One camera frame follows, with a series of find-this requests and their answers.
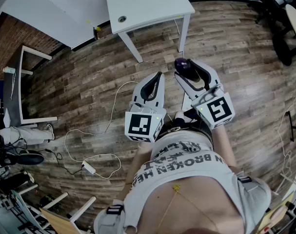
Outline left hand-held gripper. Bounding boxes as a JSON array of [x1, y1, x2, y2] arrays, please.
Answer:
[[124, 71, 167, 144]]

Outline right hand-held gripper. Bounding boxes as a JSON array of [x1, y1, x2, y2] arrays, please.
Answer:
[[174, 58, 237, 131]]

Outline dark purple round object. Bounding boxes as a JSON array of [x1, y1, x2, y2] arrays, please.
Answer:
[[174, 58, 202, 83]]

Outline person's right forearm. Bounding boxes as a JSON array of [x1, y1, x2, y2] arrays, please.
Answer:
[[212, 125, 237, 171]]

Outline person's left forearm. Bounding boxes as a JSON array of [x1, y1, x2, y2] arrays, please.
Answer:
[[123, 140, 155, 201]]

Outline white table top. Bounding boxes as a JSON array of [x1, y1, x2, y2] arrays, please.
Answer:
[[103, 0, 196, 63]]

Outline dark trousers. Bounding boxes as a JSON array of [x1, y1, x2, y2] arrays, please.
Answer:
[[159, 111, 214, 146]]

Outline white printed t-shirt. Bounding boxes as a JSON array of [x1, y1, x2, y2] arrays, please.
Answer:
[[124, 131, 260, 234]]

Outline black office chair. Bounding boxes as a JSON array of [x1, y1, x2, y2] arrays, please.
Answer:
[[256, 0, 289, 34], [272, 25, 296, 67]]

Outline white power strip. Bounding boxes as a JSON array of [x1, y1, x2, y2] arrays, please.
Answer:
[[81, 161, 96, 175]]

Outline black stand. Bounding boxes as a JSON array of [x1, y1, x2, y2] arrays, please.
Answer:
[[285, 111, 296, 142]]

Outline wooden table with white legs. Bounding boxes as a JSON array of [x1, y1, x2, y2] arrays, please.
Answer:
[[39, 193, 97, 234]]

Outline thin white cable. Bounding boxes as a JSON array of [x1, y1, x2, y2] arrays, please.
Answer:
[[174, 18, 185, 58]]

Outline long white cable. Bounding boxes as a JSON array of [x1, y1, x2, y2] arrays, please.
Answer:
[[64, 81, 140, 179]]

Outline gold necklace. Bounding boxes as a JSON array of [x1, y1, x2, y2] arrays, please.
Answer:
[[159, 184, 220, 234]]

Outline white cable with plug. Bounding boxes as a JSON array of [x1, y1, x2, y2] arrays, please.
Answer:
[[276, 76, 296, 180]]

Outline thin black cable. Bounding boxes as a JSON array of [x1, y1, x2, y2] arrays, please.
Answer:
[[44, 149, 84, 176]]

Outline grey shoulder strap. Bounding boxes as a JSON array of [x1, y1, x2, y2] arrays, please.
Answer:
[[93, 203, 138, 234], [237, 171, 272, 231]]

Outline grey desk with white frame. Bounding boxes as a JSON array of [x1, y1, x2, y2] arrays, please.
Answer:
[[2, 45, 58, 129]]

